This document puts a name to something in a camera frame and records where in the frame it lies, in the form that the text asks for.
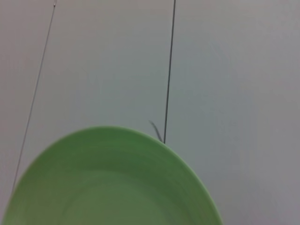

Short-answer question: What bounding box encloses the green plastic plate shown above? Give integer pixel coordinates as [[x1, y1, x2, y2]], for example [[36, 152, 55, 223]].
[[1, 126, 223, 225]]

